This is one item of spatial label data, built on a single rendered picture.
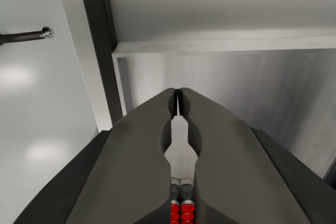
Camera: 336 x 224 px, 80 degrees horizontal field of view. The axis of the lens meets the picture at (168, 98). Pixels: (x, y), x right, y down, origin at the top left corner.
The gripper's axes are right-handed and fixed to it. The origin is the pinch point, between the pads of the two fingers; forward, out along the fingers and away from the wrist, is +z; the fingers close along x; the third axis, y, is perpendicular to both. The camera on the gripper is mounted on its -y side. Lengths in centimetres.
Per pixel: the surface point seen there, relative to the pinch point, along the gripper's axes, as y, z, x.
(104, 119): 10.7, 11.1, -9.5
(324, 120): 11.3, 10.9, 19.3
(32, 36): 20, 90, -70
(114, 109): 7.6, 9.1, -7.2
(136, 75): 4.3, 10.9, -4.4
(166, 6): -2.9, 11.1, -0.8
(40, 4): 7, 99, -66
